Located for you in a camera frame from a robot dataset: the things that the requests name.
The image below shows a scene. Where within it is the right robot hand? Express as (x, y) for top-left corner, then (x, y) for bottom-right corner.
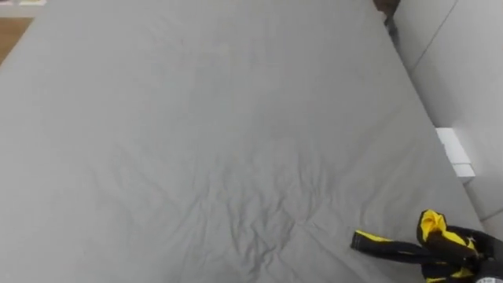
(466, 226), (503, 283)

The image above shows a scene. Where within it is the black and yellow garment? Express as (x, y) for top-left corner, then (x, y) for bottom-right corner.
(350, 208), (497, 283)

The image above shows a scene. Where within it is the grey bed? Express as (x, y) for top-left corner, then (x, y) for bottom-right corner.
(0, 0), (485, 283)

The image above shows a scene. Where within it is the white wall socket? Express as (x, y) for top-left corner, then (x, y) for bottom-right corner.
(435, 127), (476, 178)

